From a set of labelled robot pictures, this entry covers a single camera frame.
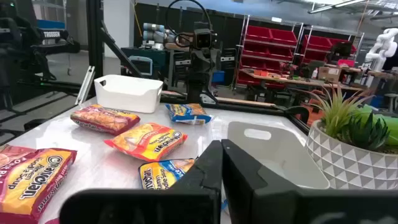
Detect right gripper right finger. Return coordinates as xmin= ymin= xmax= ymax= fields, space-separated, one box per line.
xmin=221 ymin=138 xmax=398 ymax=224

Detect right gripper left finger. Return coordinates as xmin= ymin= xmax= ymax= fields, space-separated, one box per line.
xmin=58 ymin=139 xmax=223 ymax=224

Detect orange Maruchan ramen pack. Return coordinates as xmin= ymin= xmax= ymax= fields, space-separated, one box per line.
xmin=104 ymin=122 xmax=189 ymax=162

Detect red Maruchan ramen pack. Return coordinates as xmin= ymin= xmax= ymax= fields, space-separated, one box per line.
xmin=0 ymin=144 xmax=37 ymax=158
xmin=0 ymin=147 xmax=78 ymax=224
xmin=70 ymin=104 xmax=141 ymax=136

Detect blue crate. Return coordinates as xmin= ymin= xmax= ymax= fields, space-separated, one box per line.
xmin=211 ymin=70 xmax=226 ymax=84

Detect dark teal cabinet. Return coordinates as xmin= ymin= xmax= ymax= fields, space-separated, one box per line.
xmin=120 ymin=46 xmax=175 ymax=91

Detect light grey plastic bin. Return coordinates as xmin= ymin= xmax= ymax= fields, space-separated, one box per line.
xmin=226 ymin=120 xmax=331 ymax=190

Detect grey teach pendant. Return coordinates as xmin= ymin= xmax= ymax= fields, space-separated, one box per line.
xmin=127 ymin=55 xmax=154 ymax=77

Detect metal rack red bins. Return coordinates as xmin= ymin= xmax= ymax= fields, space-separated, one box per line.
xmin=300 ymin=26 xmax=364 ymax=66
xmin=234 ymin=14 xmax=304 ymax=86

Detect plant in white patterned pot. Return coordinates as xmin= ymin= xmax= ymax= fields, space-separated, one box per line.
xmin=303 ymin=85 xmax=398 ymax=190

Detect wooden workbench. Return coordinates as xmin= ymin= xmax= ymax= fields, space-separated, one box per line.
xmin=239 ymin=67 xmax=398 ymax=94

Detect white plastic bin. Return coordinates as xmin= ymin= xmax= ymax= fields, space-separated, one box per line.
xmin=93 ymin=73 xmax=164 ymax=114

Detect cardboard box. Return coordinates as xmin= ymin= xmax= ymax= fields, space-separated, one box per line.
xmin=317 ymin=65 xmax=342 ymax=83

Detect bright green object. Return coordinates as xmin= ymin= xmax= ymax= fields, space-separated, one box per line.
xmin=357 ymin=104 xmax=398 ymax=147

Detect grey stool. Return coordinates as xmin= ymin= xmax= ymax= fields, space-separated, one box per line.
xmin=384 ymin=92 xmax=398 ymax=113

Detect white humanoid robot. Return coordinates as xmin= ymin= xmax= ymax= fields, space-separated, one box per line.
xmin=364 ymin=27 xmax=398 ymax=72

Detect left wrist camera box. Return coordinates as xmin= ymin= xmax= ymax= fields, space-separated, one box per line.
xmin=192 ymin=28 xmax=218 ymax=50

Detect black vacuum hose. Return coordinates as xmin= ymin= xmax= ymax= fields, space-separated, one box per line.
xmin=284 ymin=105 xmax=311 ymax=124

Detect white metal rail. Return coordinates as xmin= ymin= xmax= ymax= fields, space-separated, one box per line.
xmin=74 ymin=65 xmax=96 ymax=106

